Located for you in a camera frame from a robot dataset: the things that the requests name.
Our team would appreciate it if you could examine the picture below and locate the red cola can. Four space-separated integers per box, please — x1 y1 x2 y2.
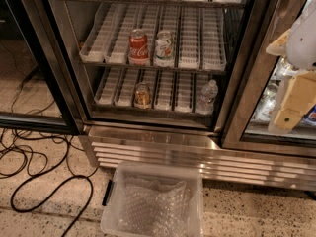
128 29 149 65

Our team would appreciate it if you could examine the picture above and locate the clear plastic storage bin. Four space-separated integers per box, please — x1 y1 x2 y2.
101 161 203 237

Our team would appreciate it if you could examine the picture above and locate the open glass fridge door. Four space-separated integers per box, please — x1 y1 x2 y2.
0 0 82 135

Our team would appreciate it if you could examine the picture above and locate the black floor cable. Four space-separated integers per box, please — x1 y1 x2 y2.
0 39 99 237

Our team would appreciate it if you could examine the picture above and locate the closed right fridge door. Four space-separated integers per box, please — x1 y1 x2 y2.
222 0 316 157

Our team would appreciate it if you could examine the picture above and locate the gold brown can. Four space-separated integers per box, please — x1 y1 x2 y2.
134 82 151 109

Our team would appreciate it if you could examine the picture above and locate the clear water bottle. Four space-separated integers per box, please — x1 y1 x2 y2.
197 79 218 115

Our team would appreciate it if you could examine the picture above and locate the bottom shelf tray rack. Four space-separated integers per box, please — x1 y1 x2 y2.
95 68 210 114

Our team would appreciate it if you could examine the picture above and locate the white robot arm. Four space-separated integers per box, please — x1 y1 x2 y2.
266 0 316 135

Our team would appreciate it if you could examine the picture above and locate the white green soda can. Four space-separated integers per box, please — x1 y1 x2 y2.
153 30 174 67

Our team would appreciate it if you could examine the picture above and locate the middle shelf tray rack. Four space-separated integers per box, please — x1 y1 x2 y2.
79 4 226 71

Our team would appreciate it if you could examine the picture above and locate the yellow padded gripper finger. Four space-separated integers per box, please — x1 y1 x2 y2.
266 30 290 57
273 72 316 131

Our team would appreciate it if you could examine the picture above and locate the bubble wrap sheet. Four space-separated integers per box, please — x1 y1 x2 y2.
118 178 190 237

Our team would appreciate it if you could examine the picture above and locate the stainless steel fridge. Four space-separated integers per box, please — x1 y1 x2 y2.
13 0 316 192

